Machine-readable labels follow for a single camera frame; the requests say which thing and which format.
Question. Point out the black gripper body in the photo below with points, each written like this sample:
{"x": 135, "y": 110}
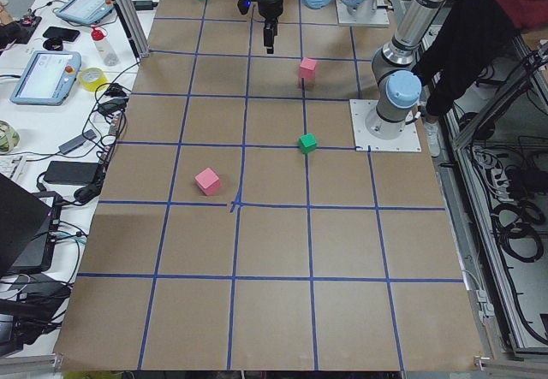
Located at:
{"x": 270, "y": 8}

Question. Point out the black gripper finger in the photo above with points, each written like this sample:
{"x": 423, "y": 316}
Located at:
{"x": 269, "y": 34}

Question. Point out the pink foam cube centre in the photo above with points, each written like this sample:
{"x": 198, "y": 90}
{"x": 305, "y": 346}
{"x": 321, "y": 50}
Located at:
{"x": 307, "y": 69}

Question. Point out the pink foam cube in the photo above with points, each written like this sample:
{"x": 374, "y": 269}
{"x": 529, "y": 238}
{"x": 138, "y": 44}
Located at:
{"x": 208, "y": 181}
{"x": 307, "y": 69}

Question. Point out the green foam cube near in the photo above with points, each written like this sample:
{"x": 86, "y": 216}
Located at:
{"x": 307, "y": 143}

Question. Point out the pink foam cube left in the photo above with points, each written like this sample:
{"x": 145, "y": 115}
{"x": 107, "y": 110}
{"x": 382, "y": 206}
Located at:
{"x": 208, "y": 181}

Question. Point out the white squeeze bottle red cap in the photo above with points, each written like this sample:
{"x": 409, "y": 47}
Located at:
{"x": 104, "y": 48}

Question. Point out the teach pendant far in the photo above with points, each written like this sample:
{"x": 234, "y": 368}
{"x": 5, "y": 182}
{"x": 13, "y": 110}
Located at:
{"x": 85, "y": 12}

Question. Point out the teach pendant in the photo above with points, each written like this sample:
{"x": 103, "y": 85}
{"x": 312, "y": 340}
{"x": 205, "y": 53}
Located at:
{"x": 48, "y": 78}
{"x": 85, "y": 12}

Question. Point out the yellow tape roll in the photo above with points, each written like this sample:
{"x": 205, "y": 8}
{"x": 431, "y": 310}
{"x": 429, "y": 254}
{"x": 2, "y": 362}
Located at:
{"x": 93, "y": 79}

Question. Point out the black smartphone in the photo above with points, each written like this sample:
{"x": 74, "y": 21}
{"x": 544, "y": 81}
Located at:
{"x": 63, "y": 33}

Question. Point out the person in black trousers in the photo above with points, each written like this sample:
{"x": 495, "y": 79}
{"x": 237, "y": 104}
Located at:
{"x": 472, "y": 35}

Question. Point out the teach pendant near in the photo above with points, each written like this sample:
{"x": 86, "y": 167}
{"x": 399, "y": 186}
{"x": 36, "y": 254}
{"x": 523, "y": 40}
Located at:
{"x": 48, "y": 78}

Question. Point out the black power adapter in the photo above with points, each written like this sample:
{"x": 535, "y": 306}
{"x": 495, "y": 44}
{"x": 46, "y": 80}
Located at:
{"x": 70, "y": 173}

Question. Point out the black laptop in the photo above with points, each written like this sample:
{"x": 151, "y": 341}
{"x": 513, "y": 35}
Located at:
{"x": 28, "y": 223}

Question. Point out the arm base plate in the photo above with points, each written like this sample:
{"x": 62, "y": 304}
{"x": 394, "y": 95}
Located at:
{"x": 363, "y": 13}
{"x": 372, "y": 133}

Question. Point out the aluminium frame post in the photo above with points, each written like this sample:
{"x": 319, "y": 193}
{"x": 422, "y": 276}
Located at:
{"x": 133, "y": 30}

